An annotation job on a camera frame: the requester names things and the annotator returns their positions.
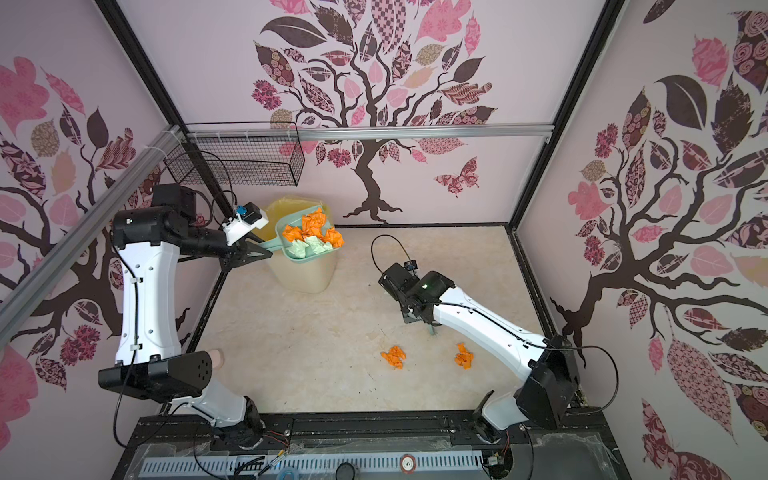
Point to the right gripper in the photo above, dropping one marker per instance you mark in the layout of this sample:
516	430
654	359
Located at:
405	317

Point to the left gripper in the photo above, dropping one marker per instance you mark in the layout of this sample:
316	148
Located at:
235	254

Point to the green dustpan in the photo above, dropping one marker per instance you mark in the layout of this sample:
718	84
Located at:
280	244

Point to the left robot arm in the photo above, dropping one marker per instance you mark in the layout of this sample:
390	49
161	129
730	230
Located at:
150	363

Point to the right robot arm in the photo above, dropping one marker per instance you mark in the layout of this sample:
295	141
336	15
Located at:
546	366

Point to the orange scrap near bin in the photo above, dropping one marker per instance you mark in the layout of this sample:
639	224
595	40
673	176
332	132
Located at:
292	233

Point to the green scrap back right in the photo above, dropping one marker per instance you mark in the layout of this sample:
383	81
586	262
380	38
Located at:
298	249

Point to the green scrap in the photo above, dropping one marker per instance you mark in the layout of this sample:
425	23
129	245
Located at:
317	245
298	249

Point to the yellow bin liner bag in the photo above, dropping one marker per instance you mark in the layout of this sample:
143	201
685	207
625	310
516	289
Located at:
282	207

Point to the orange scrap pile front right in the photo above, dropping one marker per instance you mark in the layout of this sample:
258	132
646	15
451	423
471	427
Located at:
395	357

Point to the green scrap centre back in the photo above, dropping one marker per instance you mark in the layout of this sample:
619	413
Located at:
317	245

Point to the orange scrap centre back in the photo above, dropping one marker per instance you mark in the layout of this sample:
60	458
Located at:
313	223

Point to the cream trash bin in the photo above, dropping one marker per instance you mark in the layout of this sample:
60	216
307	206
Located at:
310	277

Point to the orange scrap front right piece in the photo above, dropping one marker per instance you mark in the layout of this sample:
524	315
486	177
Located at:
464	358

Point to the orange scrap back right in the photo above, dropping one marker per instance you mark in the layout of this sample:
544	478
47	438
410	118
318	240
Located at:
334	238

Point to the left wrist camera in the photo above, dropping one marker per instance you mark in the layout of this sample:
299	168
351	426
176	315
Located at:
246	218

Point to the black wire basket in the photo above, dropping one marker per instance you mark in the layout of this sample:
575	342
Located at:
259	153

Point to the aluminium rail back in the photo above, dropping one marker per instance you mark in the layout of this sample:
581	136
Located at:
366	132

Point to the aluminium rail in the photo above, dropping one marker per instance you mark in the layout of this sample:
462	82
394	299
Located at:
19	306
366	132

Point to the white slotted cable duct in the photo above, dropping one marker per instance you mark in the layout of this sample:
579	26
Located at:
309	466

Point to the aluminium rail left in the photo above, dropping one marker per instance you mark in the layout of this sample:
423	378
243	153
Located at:
19	306

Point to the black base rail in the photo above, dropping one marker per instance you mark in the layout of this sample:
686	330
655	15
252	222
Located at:
583	448

